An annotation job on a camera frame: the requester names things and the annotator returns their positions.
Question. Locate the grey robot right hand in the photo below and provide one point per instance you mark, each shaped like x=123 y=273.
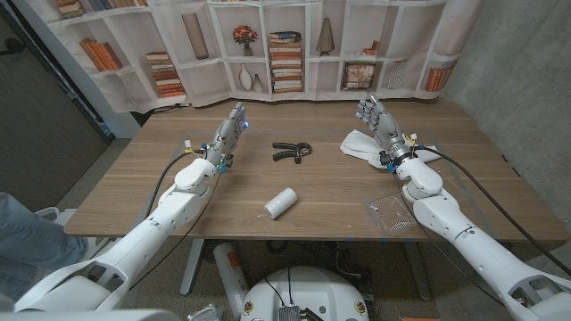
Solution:
x=388 y=129

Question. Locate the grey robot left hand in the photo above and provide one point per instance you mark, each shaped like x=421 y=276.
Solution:
x=227 y=134

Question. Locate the white cloth napkin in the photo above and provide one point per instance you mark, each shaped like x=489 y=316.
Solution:
x=357 y=145

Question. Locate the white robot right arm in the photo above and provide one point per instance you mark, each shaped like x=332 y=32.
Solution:
x=482 y=252

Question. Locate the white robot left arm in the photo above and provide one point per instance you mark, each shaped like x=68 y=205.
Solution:
x=147 y=229

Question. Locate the black spring clamp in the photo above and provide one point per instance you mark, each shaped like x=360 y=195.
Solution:
x=300 y=150

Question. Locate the clear plastic clamshell container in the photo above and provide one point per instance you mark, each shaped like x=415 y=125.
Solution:
x=392 y=216

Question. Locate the white thread spool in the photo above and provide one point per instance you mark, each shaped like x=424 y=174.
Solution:
x=280 y=203

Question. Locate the printed bookshelf backdrop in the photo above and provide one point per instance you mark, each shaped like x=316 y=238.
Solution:
x=201 y=84

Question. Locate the white roll with orange label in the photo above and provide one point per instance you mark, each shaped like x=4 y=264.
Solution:
x=229 y=272

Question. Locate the white table leg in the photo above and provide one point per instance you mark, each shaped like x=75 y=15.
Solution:
x=192 y=267

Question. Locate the grey table leg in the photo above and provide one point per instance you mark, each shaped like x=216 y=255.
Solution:
x=419 y=272

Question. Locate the white robot torso base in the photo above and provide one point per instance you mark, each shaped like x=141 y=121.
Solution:
x=312 y=290

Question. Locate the crumpled silver wrapper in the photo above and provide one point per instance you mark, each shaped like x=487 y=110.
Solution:
x=205 y=314

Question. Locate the white chair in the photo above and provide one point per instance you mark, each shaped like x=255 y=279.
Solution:
x=62 y=216

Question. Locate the grey electronics box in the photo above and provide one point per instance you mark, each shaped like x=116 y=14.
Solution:
x=289 y=314

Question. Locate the orange object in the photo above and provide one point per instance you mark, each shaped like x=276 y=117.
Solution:
x=419 y=319

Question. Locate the person's leg in jeans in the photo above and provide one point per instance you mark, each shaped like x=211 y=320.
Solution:
x=31 y=241

